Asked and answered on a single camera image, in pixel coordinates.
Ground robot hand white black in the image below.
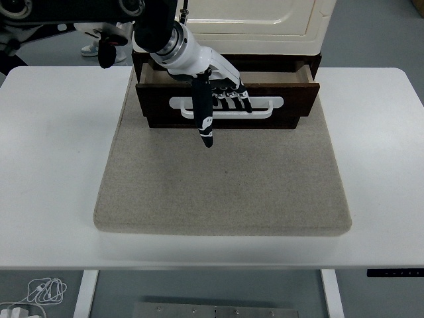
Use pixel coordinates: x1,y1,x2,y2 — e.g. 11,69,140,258
148,25,253,149

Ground white drawer handle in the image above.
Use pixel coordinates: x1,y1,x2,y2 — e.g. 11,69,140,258
168,95,285,119

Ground dark wooden drawer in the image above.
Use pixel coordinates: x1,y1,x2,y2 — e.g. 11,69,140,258
134,59,321,120

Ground dark wooden drawer housing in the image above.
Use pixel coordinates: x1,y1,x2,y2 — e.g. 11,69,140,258
131,49,323,130

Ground cream cabinet with door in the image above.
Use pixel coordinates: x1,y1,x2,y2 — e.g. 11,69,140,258
132,0,337,56

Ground person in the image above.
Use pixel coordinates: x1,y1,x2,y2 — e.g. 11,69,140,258
74,21,135,66

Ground beige fabric mat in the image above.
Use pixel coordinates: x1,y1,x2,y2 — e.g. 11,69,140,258
93,68,352,237

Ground grey metal plate with screws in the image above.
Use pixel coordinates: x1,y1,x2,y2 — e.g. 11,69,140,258
132,301,299,318

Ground white table leg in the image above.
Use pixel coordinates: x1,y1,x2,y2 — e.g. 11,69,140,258
72,270,99,318
320,268,346,318

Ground black table control panel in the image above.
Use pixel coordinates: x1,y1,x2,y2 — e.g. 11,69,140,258
366,268,424,278

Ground white charger adapter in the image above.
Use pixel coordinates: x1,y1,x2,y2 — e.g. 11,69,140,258
0,301,46,318

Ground white coiled cable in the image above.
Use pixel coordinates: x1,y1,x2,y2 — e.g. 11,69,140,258
19,277,68,305

